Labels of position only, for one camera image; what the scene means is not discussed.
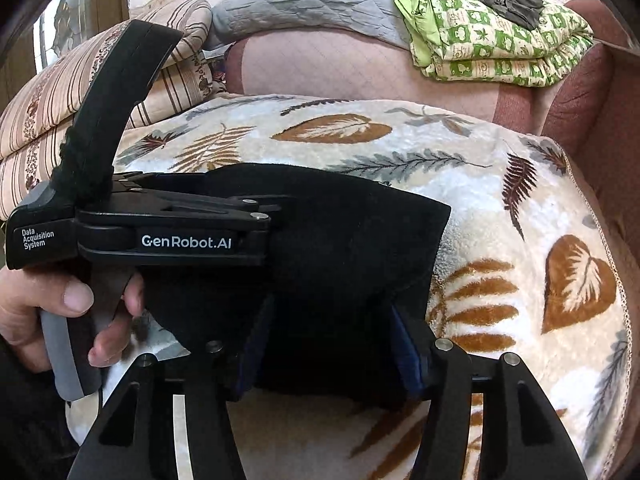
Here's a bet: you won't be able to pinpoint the striped floral cushion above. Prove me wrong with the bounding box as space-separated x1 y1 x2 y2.
0 0 213 161
0 125 123 221

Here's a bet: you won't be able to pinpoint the leaf-print plush blanket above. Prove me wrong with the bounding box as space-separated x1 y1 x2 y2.
65 94 633 480

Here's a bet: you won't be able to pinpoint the green patterned folded blanket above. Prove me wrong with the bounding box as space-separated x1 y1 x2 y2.
374 0 596 90

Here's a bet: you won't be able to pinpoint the pink sofa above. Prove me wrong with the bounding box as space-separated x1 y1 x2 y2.
220 0 640 261

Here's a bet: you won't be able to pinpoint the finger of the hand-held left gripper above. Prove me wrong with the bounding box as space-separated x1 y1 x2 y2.
112 170 283 222

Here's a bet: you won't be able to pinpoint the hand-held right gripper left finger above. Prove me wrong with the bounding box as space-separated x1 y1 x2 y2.
67 294 276 480

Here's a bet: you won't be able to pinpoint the person's left hand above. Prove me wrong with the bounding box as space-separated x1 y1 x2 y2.
0 260 147 369

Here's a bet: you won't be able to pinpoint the grey quilted blanket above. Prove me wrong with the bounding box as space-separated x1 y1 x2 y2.
207 0 426 53

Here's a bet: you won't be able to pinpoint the black pants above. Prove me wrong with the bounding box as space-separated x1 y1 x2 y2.
112 162 453 406

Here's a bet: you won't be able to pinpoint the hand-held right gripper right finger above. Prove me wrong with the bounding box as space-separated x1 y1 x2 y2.
390 304 588 480

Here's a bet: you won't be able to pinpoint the person's dark clothing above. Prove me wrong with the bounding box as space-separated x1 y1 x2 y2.
0 332 81 480

